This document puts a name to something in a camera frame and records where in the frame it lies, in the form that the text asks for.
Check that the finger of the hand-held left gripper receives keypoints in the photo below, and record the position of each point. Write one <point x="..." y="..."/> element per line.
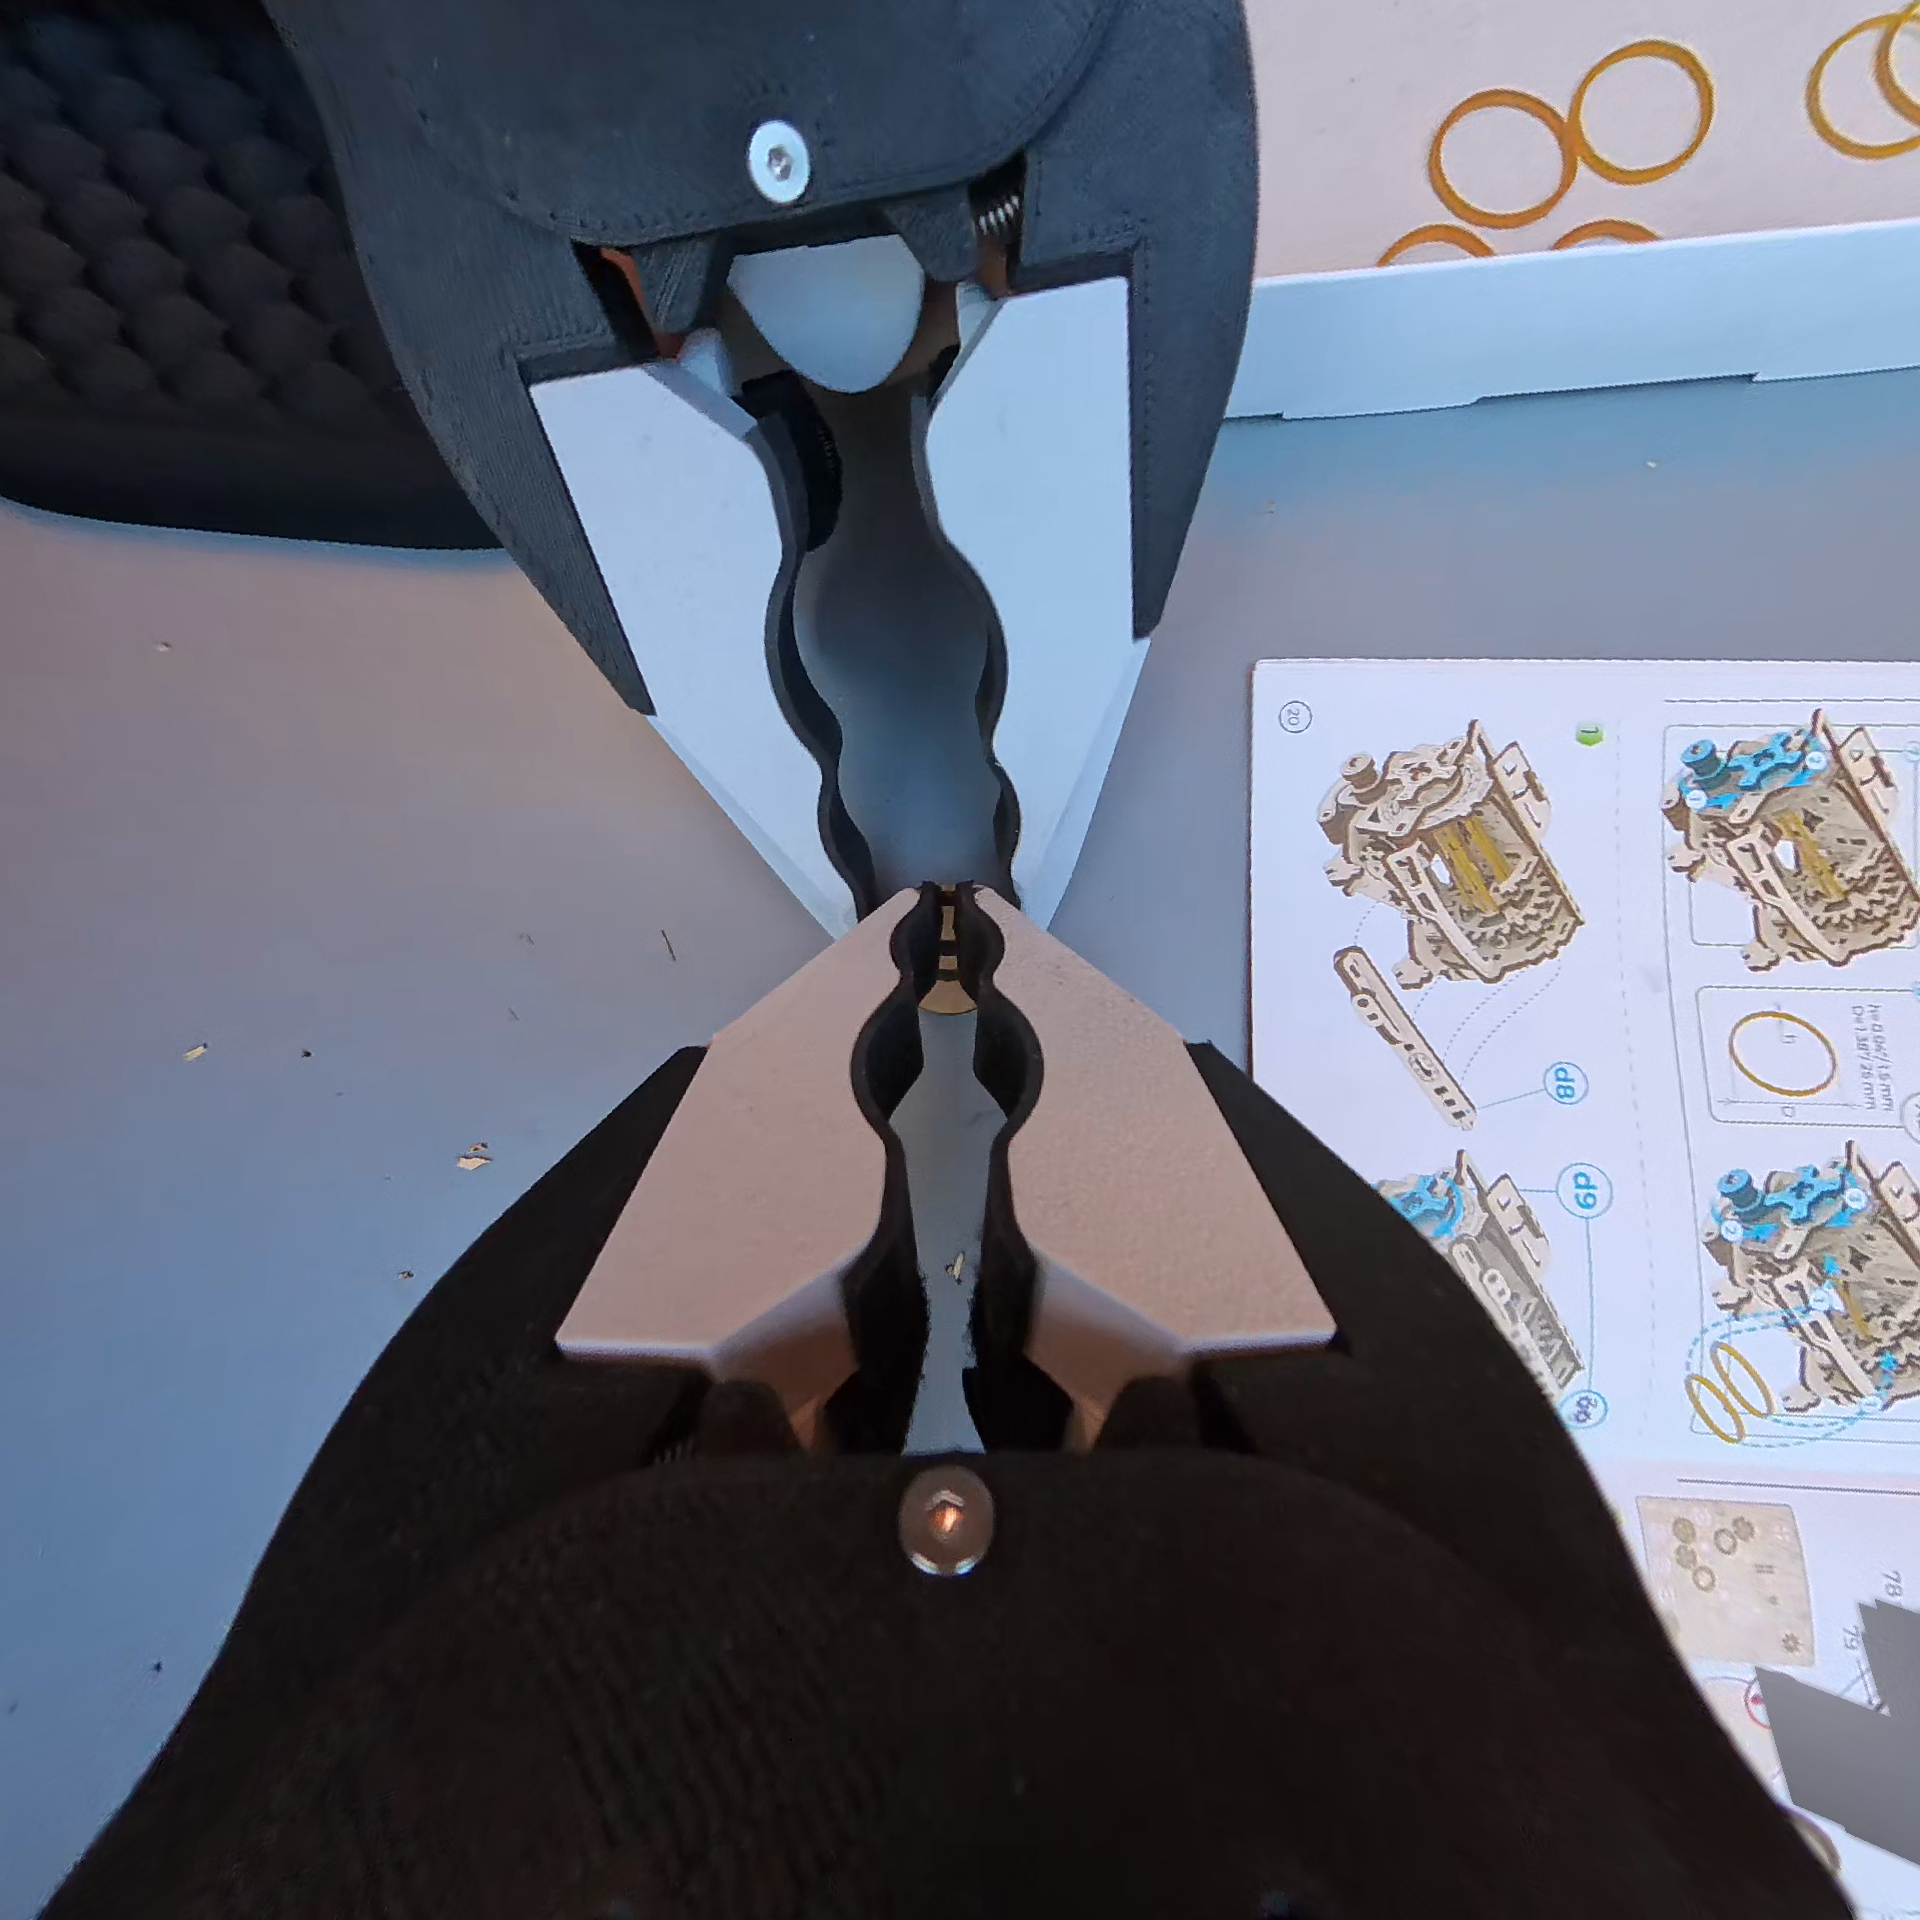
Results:
<point x="660" y="571"/>
<point x="1058" y="525"/>

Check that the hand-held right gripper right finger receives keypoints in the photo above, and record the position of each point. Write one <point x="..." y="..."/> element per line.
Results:
<point x="1154" y="1201"/>

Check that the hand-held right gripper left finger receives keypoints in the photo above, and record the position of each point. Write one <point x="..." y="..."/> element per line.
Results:
<point x="735" y="1201"/>

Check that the round wooden disc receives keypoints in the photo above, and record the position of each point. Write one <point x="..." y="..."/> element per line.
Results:
<point x="945" y="993"/>

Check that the white cardboard tray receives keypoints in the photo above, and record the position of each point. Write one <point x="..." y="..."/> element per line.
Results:
<point x="1500" y="330"/>

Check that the printed instruction booklet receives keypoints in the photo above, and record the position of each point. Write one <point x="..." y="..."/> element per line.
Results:
<point x="1643" y="1141"/>

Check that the black textured wrist rest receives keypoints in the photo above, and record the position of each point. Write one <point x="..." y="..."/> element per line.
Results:
<point x="150" y="224"/>

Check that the group of tan rubber bands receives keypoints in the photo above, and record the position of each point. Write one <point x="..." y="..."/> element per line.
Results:
<point x="1572" y="133"/>

